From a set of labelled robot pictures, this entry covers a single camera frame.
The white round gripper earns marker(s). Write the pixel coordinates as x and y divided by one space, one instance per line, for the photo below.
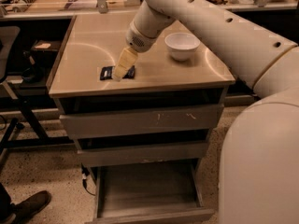
139 41

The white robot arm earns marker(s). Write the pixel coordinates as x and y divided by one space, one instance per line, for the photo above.
259 175

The top grey drawer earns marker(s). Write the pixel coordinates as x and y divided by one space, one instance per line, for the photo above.
141 121

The grey drawer cabinet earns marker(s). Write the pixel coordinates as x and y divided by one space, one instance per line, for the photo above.
94 41

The middle grey drawer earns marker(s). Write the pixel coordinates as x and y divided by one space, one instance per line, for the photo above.
142 154

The open bottom grey drawer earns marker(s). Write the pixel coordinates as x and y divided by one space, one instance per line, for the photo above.
149 193

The white ceramic bowl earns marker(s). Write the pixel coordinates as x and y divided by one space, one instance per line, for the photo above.
181 46

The black box under desk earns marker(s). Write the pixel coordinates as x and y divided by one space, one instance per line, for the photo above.
45 51

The brown shoe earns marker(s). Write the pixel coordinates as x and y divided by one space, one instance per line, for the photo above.
12 213

